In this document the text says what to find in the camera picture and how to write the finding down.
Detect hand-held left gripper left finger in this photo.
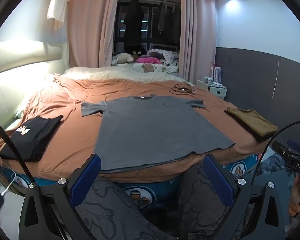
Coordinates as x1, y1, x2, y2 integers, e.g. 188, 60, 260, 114
20, 154, 102, 240

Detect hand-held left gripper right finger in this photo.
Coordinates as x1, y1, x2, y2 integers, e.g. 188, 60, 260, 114
202, 154, 288, 240

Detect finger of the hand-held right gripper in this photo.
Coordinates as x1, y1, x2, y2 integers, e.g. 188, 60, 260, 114
287, 139, 300, 157

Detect grey t-shirt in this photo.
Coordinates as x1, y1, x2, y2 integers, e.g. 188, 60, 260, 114
80, 94, 236, 172

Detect folded olive and black clothes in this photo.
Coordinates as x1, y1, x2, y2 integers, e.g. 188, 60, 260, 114
224, 110, 273, 143

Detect person's right hand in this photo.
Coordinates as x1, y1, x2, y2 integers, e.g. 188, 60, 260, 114
288, 174, 300, 217

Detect blue-grey shaggy rug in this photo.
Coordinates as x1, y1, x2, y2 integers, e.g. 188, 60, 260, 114
260, 152, 292, 180

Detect person's right leg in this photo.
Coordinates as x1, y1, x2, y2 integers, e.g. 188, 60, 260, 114
177, 164, 243, 240

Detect orange-brown blanket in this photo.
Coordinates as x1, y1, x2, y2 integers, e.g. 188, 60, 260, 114
0, 74, 280, 184

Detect black folded printed t-shirt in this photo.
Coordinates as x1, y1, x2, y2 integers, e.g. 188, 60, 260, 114
0, 115, 64, 162

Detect white nightstand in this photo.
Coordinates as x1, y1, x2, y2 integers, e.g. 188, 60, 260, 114
196, 79, 227, 100

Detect cream duvet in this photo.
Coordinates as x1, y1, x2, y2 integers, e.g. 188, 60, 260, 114
62, 64, 188, 83

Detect cream padded headboard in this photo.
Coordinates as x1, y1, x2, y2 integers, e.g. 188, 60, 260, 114
0, 41, 70, 140

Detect cream stuffed toy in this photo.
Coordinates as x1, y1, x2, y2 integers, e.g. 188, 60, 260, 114
112, 52, 134, 67

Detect floral cloth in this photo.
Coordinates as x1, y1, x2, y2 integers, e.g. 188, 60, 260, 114
147, 49, 180, 67

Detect pink cloth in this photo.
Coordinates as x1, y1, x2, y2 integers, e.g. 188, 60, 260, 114
136, 56, 162, 65

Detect pink curtain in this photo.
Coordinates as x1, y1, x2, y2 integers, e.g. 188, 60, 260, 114
179, 0, 218, 83
69, 0, 120, 68

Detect dark hanging garment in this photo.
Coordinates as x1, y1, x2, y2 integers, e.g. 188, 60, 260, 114
171, 5, 181, 43
157, 2, 166, 33

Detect dark hanging coat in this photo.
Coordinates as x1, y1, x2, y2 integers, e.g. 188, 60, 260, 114
124, 0, 143, 48

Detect white hanging garment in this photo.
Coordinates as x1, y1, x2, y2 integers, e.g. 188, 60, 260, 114
47, 0, 72, 29

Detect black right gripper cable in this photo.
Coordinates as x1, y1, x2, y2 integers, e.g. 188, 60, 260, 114
251, 120, 300, 185

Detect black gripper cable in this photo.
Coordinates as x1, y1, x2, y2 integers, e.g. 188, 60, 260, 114
0, 115, 32, 198
251, 120, 300, 185

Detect white charger cable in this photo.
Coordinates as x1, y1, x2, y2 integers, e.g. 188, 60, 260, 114
1, 171, 17, 196

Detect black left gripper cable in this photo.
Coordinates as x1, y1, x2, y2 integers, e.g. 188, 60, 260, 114
0, 115, 32, 198

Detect tangled dark cable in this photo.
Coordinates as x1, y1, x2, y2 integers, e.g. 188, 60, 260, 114
169, 84, 197, 96

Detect white wire rack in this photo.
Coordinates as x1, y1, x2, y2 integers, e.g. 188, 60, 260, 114
209, 66, 223, 85

